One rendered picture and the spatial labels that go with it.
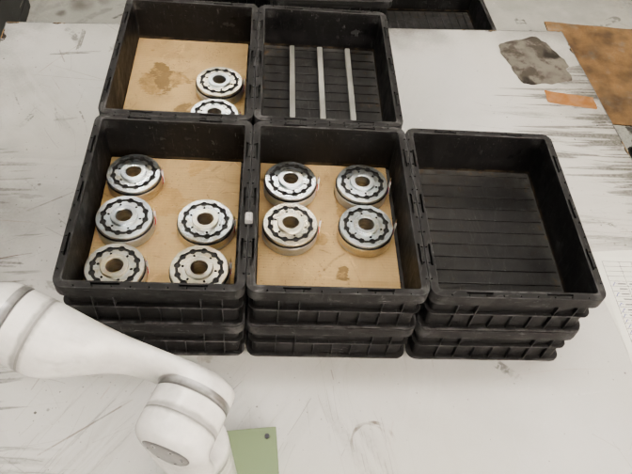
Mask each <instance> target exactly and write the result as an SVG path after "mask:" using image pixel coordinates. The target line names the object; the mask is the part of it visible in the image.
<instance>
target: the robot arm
mask: <svg viewBox="0 0 632 474"><path fill-rule="evenodd" d="M0 364H1V365H3V366H5V367H7V368H9V369H11V370H13V371H16V372H18V373H20V374H22V375H24V376H27V377H31V378H39V379H54V378H66V377H74V376H83V375H91V374H109V373H111V374H124V375H129V376H133V377H137V378H141V379H144V380H147V381H150V382H153V383H154V384H156V385H157V386H156V388H155V389H154V391H153V392H152V394H151V396H150V398H149V400H148V402H147V404H146V405H145V407H144V409H143V411H142V413H141V414H140V416H139V418H138V420H137V422H136V425H135V434H136V437H137V439H138V440H139V442H140V443H141V445H142V446H143V447H144V448H145V450H146V451H147V452H148V454H149V455H150V457H151V459H152V460H153V461H154V462H155V463H156V464H157V465H158V466H159V467H160V468H161V469H162V470H163V471H164V472H165V473H166V474H237V471H236V467H235V464H234V459H233V455H232V451H231V446H230V443H229V435H228V432H227V430H226V428H225V426H224V425H223V424H224V422H225V420H226V417H227V415H228V413H229V411H230V409H231V406H232V404H233V401H234V397H235V393H234V390H233V388H232V386H231V385H230V384H229V383H228V382H227V381H226V380H225V379H224V378H222V377H221V376H219V375H218V374H216V373H214V372H213V371H211V370H209V369H206V368H204V367H202V366H200V365H198V364H196V363H194V362H191V361H189V360H187V359H184V358H182V357H179V356H177V355H173V354H171V353H169V352H166V351H164V350H161V349H159V348H156V347H154V346H151V345H149V344H147V343H145V342H142V341H140V340H136V339H134V338H131V337H129V336H127V335H124V334H122V333H120V332H118V331H117V330H115V329H113V328H111V327H109V326H106V325H104V324H102V323H100V322H98V321H96V320H94V319H92V318H90V317H88V316H86V315H85V314H83V313H81V312H79V311H77V310H76V309H74V308H71V307H69V306H67V305H65V304H64V303H62V302H60V301H58V300H56V299H54V298H53V297H51V296H49V295H47V294H45V293H43V292H40V291H37V290H35V289H34V288H32V287H29V286H27V285H25V284H22V283H17V282H0Z"/></svg>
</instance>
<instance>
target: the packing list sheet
mask: <svg viewBox="0 0 632 474"><path fill-rule="evenodd" d="M592 254H593V257H594V260H595V263H596V266H597V268H598V271H599V274H600V277H601V279H602V281H603V284H604V287H605V290H606V293H607V295H606V298H605V299H604V301H605V303H606V305H607V307H608V311H609V313H610V315H611V317H612V319H613V321H614V323H615V325H616V327H617V329H618V331H619V333H620V336H621V338H622V340H623V342H624V345H625V348H626V350H627V352H628V354H629V357H630V360H631V363H632V250H616V251H598V252H592Z"/></svg>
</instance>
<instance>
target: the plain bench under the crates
mask: <svg viewBox="0 0 632 474"><path fill-rule="evenodd" d="M119 26H120V24H95V23H42V22H6V23H5V26H4V29H3V32H2V35H1V39H0V282H17V283H22V284H25V285H27V286H29V287H32V288H34V289H35V290H37V291H40V292H43V293H45V294H47V295H49V296H51V297H53V298H54V299H56V300H58V301H60V302H62V303H64V301H63V297H64V295H61V294H59V293H58V292H57V291H56V289H55V286H54V283H53V281H52V279H53V274H54V270H55V265H56V261H57V257H58V253H59V250H60V247H61V243H62V239H63V236H64V232H65V228H66V226H67V222H68V218H69V214H70V211H71V205H72V201H73V198H74V194H75V190H76V186H77V183H78V180H79V176H80V172H81V169H82V165H83V162H84V159H85V155H86V151H87V145H88V141H89V138H90V134H91V131H92V127H93V123H94V120H95V118H96V117H98V116H99V115H100V114H99V109H98V106H99V102H100V98H101V95H102V92H103V85H104V81H105V78H106V74H107V71H108V67H109V64H110V60H111V56H112V54H113V50H114V46H115V42H116V39H117V35H118V31H119ZM388 33H389V38H390V44H391V50H392V55H393V61H394V68H395V73H396V79H397V85H398V90H399V96H400V103H401V109H402V114H403V127H402V130H403V131H404V132H405V133H406V131H407V130H409V129H411V128H420V129H440V130H460V131H480V132H501V133H520V134H544V135H546V136H548V137H549V138H550V139H551V140H552V143H553V145H554V148H555V151H556V153H557V156H558V158H559V161H560V164H561V169H562V171H563V174H564V177H565V179H566V181H567V184H568V187H569V190H570V193H571V195H572V198H573V201H574V203H575V206H576V208H577V213H578V216H579V218H580V221H581V224H582V227H583V229H584V231H585V234H586V237H587V240H588V243H589V245H590V248H591V251H592V252H598V251H616V250H632V158H631V156H630V154H629V153H628V151H627V149H626V147H625V145H624V143H623V141H622V139H621V138H620V136H619V135H618V133H617V131H616V129H615V127H614V125H613V124H612V122H611V120H610V118H609V116H608V114H607V112H606V110H605V108H604V106H603V105H602V104H601V102H600V100H599V98H598V96H597V95H596V93H595V91H594V89H593V87H592V85H591V83H590V81H589V79H588V77H587V76H586V74H585V72H584V70H583V69H582V67H581V66H580V64H579V62H578V60H577V58H576V56H575V54H574V52H573V50H572V48H571V47H570V45H569V43H568V41H567V39H566V37H565V36H564V35H563V33H562V32H561V31H517V30H465V29H412V28H389V29H388ZM528 37H537V38H538V39H540V40H541V41H543V42H546V43H547V44H548V45H549V46H550V48H551V49H552V50H554V51H555V52H556V53H557V54H558V55H559V56H560V57H562V58H564V59H565V61H566V63H567V65H568V66H569V67H568V68H567V69H566V70H567V71H568V72H569V73H570V74H571V76H572V81H569V82H562V83H556V84H553V85H550V84H539V85H529V84H523V83H522V82H521V81H520V80H519V79H518V77H517V75H516V74H515V73H514V71H513V69H512V66H511V65H510V64H509V63H508V61H507V60H506V58H505V57H504V56H503V55H502V54H501V53H500V49H499V45H500V44H501V43H504V42H505V41H510V40H522V39H526V38H528ZM545 90H548V91H553V92H559V93H566V94H574V95H580V96H587V97H593V100H594V102H595V103H596V106H597V109H591V108H584V107H578V106H571V105H564V104H557V103H549V102H548V101H547V99H546V95H545ZM64 304H65V303H64ZM65 305H66V304H65ZM579 323H580V328H579V330H578V332H577V334H576V335H575V336H574V337H573V338H572V339H571V340H565V344H564V346H563V347H562V348H557V349H556V351H557V357H556V359H554V360H552V361H525V360H467V359H415V358H412V357H410V356H409V355H408V354H407V353H406V351H405V344H404V345H403V355H402V356H401V357H399V358H350V357H293V356H253V355H251V354H250V353H249V352H248V351H247V350H246V341H247V329H246V326H245V349H244V351H243V352H242V353H241V354H240V355H178V356H179V357H182V358H184V359H187V360H189V361H191V362H194V363H196V364H198V365H200V366H202V367H204V368H206V369H209V370H211V371H213V372H214V373H216V374H218V375H219V376H221V377H222V378H224V379H225V380H226V381H227V382H228V383H229V384H230V385H231V386H232V388H233V390H234V393H235V397H234V401H233V404H232V406H231V409H230V411H229V413H228V415H227V417H226V420H225V422H224V424H223V425H224V426H225V428H226V430H227V431H231V430H243V429H254V428H264V427H276V441H277V456H278V471H279V474H632V363H631V360H630V357H629V354H628V352H627V350H626V348H625V345H624V342H623V340H622V338H621V336H620V333H619V331H618V329H617V327H616V325H615V323H614V321H613V319H612V317H611V315H610V313H609V311H608V307H607V305H606V303H605V301H604V300H603V302H602V303H601V304H600V305H599V306H598V307H597V308H589V315H588V316H587V317H585V318H579ZM156 386H157V385H156V384H154V383H153V382H150V381H147V380H144V379H141V378H137V377H133V376H129V375H124V374H111V373H109V374H91V375H83V376H74V377H66V378H54V379H39V378H31V377H27V376H24V375H22V374H20V373H18V372H16V371H13V370H11V369H9V368H7V367H5V366H3V365H1V364H0V474H166V473H165V472H164V471H163V470H162V469H161V468H160V467H159V466H158V465H157V464H156V463H155V462H154V461H153V460H152V459H151V457H150V455H149V454H148V452H147V451H146V450H145V448H144V447H143V446H142V445H141V443H140V442H139V440H138V439H137V437H136V434H135V425H136V422H137V420H138V418H139V416H140V414H141V413H142V411H143V409H144V407H145V405H146V404H147V402H148V400H149V398H150V396H151V394H152V392H153V391H154V389H155V388H156Z"/></svg>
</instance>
